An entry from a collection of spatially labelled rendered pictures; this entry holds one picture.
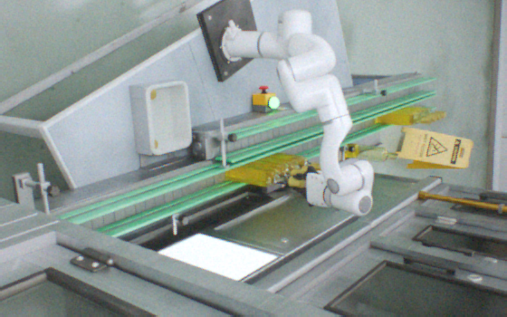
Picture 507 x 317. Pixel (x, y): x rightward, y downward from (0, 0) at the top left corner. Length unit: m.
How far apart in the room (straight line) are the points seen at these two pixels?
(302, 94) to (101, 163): 0.67
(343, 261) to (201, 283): 0.97
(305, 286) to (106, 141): 0.76
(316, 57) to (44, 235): 0.98
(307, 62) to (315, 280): 0.61
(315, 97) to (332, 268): 0.47
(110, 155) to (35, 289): 1.05
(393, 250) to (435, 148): 3.50
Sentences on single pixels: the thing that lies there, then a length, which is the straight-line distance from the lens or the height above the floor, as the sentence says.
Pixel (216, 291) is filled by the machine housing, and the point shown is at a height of 1.77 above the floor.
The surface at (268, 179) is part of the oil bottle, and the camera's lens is 1.83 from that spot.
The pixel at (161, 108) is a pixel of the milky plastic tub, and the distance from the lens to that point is 1.87.
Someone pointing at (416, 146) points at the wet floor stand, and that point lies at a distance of 5.17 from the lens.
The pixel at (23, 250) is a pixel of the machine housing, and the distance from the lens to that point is 0.89.
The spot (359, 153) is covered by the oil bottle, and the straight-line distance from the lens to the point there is 2.55.
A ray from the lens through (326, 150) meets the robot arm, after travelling 1.52.
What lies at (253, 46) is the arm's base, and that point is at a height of 0.91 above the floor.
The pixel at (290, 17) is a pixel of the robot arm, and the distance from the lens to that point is 1.79.
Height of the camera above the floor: 2.18
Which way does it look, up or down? 39 degrees down
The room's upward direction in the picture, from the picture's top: 98 degrees clockwise
